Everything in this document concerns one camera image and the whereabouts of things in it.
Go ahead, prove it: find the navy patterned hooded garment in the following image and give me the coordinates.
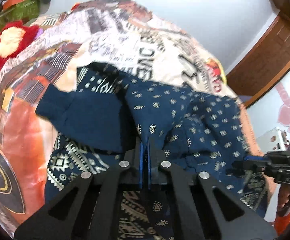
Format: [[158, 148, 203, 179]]
[[35, 62, 270, 240]]

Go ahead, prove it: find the person right hand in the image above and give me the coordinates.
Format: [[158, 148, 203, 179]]
[[277, 184, 290, 211]]

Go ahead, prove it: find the newspaper print bed cover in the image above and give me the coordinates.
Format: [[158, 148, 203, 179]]
[[0, 0, 261, 237]]

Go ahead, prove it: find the wooden wardrobe cabinet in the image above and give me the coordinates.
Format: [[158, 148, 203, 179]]
[[227, 0, 290, 107]]

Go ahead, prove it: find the red plush toy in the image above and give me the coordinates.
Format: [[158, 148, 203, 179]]
[[0, 21, 39, 71]]

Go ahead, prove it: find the green storage box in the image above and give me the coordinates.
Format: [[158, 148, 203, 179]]
[[0, 0, 40, 31]]

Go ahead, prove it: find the orange box on pile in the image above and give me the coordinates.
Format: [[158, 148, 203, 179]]
[[2, 0, 25, 10]]

